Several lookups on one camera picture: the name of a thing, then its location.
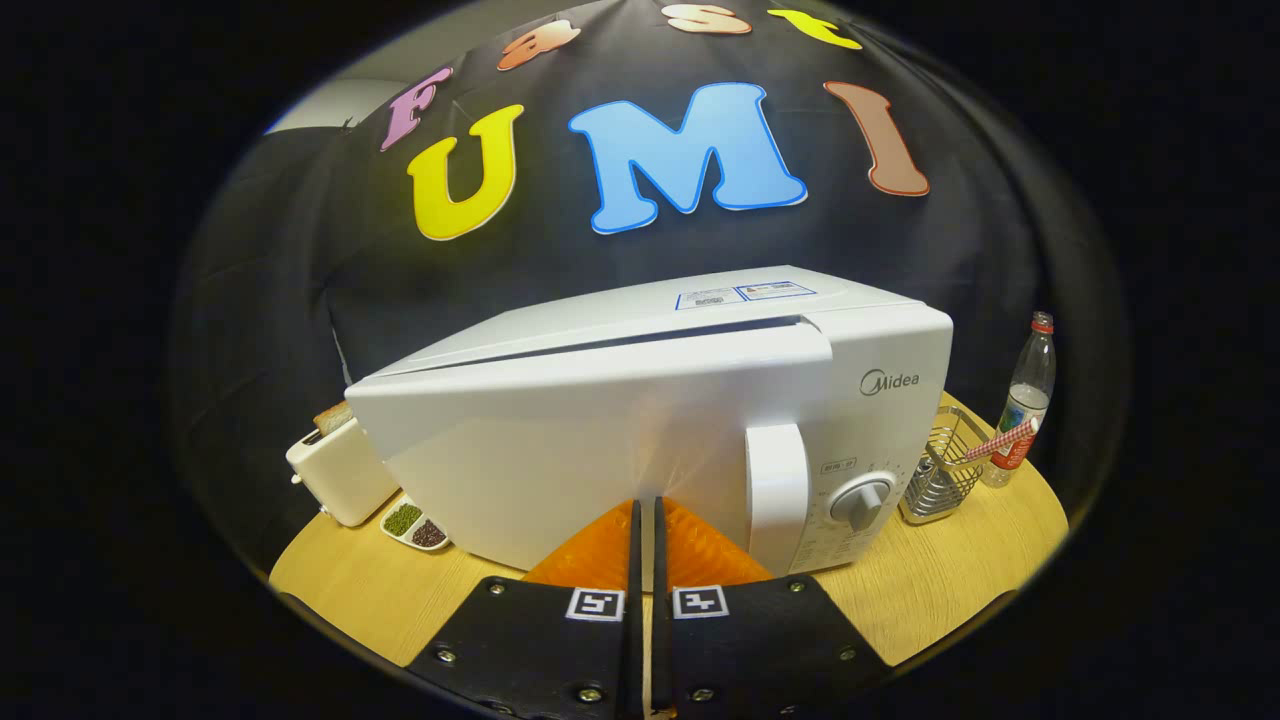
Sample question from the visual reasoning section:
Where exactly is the red white striped straw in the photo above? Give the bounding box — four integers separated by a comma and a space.
962, 417, 1041, 463

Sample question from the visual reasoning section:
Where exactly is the white toaster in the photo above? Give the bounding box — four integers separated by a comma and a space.
285, 418, 401, 528

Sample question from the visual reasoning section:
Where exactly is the white divided bean dish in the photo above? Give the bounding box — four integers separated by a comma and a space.
380, 497, 453, 553

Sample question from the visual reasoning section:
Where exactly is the clear plastic water bottle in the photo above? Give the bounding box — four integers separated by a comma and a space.
980, 311, 1057, 489

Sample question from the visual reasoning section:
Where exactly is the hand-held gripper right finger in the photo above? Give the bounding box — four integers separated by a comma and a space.
652, 496, 891, 720

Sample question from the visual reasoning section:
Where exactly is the wire mesh utensil holder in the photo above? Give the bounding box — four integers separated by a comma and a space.
898, 405, 989, 526

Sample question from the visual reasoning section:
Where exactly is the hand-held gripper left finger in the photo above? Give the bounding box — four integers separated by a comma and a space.
408, 498, 643, 720

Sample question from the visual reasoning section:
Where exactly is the white microwave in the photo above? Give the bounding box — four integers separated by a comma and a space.
345, 265, 955, 577

